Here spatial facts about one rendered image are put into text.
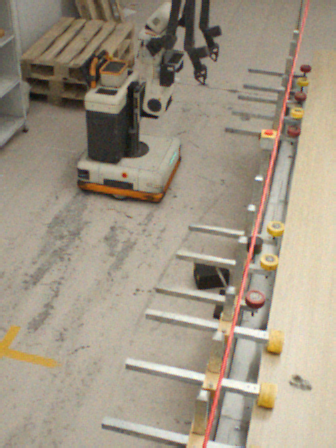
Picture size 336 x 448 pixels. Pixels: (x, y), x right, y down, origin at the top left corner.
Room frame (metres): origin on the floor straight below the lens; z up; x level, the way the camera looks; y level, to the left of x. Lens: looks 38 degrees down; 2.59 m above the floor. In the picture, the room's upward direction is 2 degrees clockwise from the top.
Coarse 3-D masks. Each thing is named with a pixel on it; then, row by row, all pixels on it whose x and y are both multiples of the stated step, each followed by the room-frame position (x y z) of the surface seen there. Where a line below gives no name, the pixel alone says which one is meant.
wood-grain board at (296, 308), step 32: (320, 64) 4.25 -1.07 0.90; (320, 96) 3.70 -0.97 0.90; (320, 128) 3.24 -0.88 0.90; (320, 160) 2.86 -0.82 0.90; (320, 192) 2.54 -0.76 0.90; (288, 224) 2.26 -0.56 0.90; (320, 224) 2.27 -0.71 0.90; (288, 256) 2.02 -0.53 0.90; (320, 256) 2.03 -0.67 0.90; (288, 288) 1.82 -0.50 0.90; (320, 288) 1.82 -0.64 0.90; (288, 320) 1.63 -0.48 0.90; (320, 320) 1.64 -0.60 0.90; (288, 352) 1.47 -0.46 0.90; (320, 352) 1.48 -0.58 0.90; (288, 384) 1.32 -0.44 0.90; (320, 384) 1.33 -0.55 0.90; (256, 416) 1.19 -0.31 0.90; (288, 416) 1.19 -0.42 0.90; (320, 416) 1.19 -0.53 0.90
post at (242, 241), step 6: (240, 240) 1.80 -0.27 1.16; (246, 240) 1.81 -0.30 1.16; (240, 246) 1.80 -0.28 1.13; (240, 252) 1.80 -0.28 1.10; (240, 258) 1.80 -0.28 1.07; (240, 264) 1.80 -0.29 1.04; (234, 270) 1.80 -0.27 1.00; (240, 270) 1.80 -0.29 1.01; (234, 276) 1.80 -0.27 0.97; (240, 276) 1.79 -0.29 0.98; (234, 282) 1.80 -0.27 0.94; (240, 282) 1.79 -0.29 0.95
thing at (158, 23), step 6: (162, 6) 3.89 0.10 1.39; (168, 6) 3.93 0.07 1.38; (156, 12) 3.83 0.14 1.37; (162, 12) 3.82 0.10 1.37; (168, 12) 3.86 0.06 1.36; (150, 18) 3.84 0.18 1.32; (156, 18) 3.82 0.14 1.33; (162, 18) 3.81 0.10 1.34; (168, 18) 3.81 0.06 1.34; (150, 24) 3.83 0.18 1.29; (156, 24) 3.82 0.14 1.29; (162, 24) 3.81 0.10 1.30; (156, 30) 3.82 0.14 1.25; (162, 30) 3.82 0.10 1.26
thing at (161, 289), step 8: (160, 288) 1.83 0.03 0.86; (168, 288) 1.83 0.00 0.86; (176, 288) 1.83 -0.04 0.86; (176, 296) 1.81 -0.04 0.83; (184, 296) 1.81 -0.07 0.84; (192, 296) 1.80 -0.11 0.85; (200, 296) 1.79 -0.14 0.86; (208, 296) 1.79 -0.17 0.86; (216, 296) 1.80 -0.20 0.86; (224, 296) 1.80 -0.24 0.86; (216, 304) 1.78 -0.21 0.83; (240, 304) 1.75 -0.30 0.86; (256, 312) 1.74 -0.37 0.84
